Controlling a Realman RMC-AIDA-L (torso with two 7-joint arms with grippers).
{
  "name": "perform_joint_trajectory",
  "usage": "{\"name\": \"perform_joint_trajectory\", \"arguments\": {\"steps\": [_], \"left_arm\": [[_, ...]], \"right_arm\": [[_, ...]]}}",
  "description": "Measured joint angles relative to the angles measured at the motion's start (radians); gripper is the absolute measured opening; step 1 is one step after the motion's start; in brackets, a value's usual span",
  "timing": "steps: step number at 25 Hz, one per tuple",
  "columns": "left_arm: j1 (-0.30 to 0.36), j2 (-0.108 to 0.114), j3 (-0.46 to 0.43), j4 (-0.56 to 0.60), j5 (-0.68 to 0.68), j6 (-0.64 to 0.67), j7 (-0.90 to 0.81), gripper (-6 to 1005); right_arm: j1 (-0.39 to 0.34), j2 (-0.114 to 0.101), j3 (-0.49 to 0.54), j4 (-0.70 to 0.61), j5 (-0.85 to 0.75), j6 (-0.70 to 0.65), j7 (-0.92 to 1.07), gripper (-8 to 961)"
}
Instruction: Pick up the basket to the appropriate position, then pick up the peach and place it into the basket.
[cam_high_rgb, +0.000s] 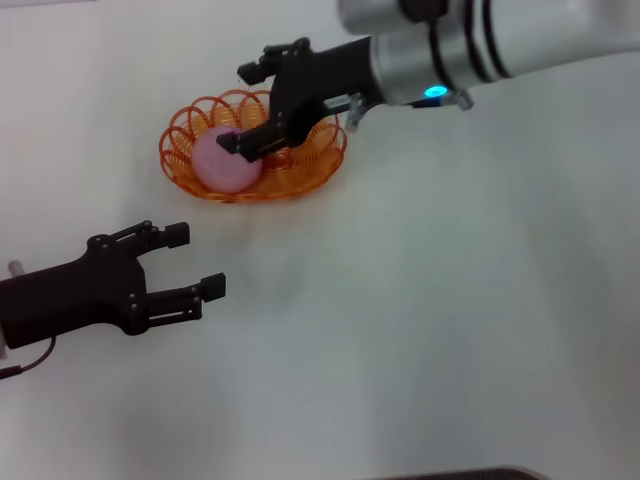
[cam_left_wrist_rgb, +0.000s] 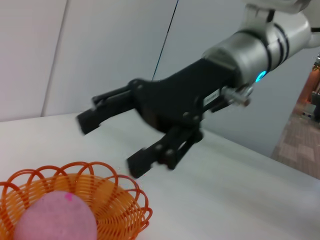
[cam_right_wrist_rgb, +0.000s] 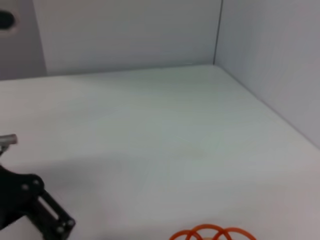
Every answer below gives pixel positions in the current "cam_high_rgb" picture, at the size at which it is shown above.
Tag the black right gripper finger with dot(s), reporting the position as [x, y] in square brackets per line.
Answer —
[250, 142]
[250, 72]

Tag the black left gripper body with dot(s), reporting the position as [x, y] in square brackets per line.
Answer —
[85, 295]

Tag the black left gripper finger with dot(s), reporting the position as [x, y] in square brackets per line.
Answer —
[214, 287]
[177, 235]

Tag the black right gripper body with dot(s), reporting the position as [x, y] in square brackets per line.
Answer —
[320, 75]

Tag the pink peach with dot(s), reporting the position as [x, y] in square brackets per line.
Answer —
[220, 170]

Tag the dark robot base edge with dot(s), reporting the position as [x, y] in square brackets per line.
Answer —
[465, 475]

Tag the grey right gripper plug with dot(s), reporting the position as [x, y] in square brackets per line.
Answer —
[354, 117]

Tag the grey gripper plug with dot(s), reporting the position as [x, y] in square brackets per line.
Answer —
[16, 267]
[354, 117]

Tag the grey left gripper plug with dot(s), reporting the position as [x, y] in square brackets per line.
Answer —
[16, 267]

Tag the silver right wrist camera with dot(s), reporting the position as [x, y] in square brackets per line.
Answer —
[360, 12]

